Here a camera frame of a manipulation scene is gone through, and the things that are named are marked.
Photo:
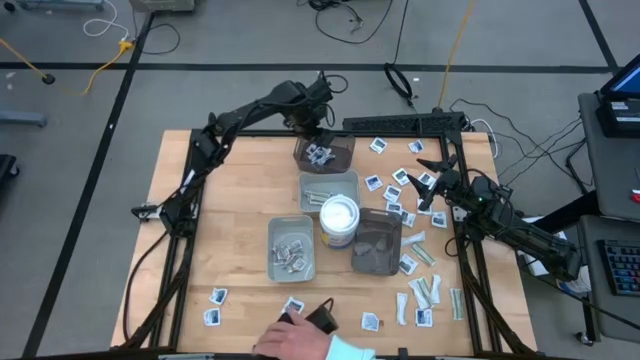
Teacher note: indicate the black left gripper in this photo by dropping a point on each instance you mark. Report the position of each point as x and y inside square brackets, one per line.
[311, 127]

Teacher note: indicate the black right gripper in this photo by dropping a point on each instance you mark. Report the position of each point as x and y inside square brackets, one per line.
[452, 187]

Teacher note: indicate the white alcohol pad packet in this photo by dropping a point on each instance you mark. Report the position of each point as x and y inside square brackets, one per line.
[392, 193]
[218, 295]
[324, 162]
[409, 264]
[426, 212]
[330, 157]
[311, 150]
[415, 146]
[322, 151]
[409, 219]
[370, 321]
[439, 219]
[401, 176]
[426, 179]
[424, 317]
[315, 160]
[373, 182]
[294, 304]
[212, 317]
[394, 206]
[378, 145]

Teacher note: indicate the green white bandage strip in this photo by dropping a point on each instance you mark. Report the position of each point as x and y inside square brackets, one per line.
[423, 254]
[319, 192]
[319, 197]
[456, 303]
[318, 202]
[420, 291]

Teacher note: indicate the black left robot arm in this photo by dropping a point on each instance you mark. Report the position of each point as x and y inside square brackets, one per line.
[245, 109]

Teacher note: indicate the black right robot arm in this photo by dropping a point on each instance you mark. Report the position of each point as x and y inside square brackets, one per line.
[530, 237]

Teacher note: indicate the person's forearm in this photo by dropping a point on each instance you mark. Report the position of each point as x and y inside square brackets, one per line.
[350, 350]

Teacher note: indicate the dark translucent plastic bin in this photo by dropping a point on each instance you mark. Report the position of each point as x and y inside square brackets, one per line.
[375, 265]
[345, 160]

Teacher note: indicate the light grey plastic bin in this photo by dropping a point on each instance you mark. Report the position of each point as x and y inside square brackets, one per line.
[345, 185]
[277, 230]

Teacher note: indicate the plain white bandage strip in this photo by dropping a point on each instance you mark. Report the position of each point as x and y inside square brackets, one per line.
[436, 288]
[412, 238]
[401, 308]

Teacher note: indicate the Lysol wipes canister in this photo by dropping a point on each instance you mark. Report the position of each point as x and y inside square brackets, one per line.
[340, 215]

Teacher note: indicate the grey crumpled wrapper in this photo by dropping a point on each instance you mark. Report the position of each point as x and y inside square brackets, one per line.
[363, 248]
[381, 245]

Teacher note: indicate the grey side desk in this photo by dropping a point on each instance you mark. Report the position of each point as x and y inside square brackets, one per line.
[610, 175]

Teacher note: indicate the black laptop computer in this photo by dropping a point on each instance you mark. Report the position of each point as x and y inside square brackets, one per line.
[620, 115]

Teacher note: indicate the person's hand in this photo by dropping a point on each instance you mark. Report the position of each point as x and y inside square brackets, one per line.
[290, 340]

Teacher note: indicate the red button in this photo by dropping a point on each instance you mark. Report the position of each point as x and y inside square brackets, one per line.
[636, 196]

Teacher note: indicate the black computer keyboard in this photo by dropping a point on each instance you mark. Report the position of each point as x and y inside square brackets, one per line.
[622, 267]

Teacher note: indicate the grey equipment box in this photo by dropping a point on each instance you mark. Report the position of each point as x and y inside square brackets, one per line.
[160, 5]

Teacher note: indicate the grey keyboard desk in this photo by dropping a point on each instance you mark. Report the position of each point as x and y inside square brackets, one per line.
[607, 320]

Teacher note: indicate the grey floor plate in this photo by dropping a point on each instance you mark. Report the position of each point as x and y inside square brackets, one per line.
[22, 118]

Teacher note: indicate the black caster base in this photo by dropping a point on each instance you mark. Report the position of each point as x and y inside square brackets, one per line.
[6, 165]

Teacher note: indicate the black aluminium table frame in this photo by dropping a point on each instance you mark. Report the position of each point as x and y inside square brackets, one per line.
[250, 133]

